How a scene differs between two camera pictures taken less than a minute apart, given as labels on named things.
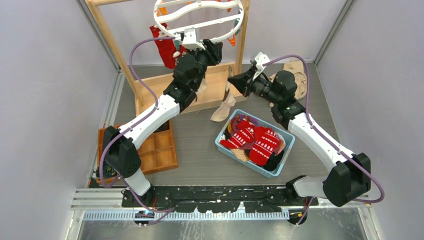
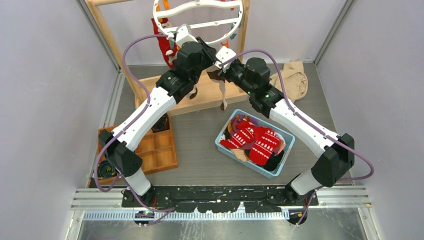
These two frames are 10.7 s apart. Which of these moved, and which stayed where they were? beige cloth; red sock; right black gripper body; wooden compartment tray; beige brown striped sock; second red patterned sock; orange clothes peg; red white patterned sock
Moved: beige brown striped sock; right black gripper body; red sock; orange clothes peg
Stayed: red white patterned sock; beige cloth; wooden compartment tray; second red patterned sock
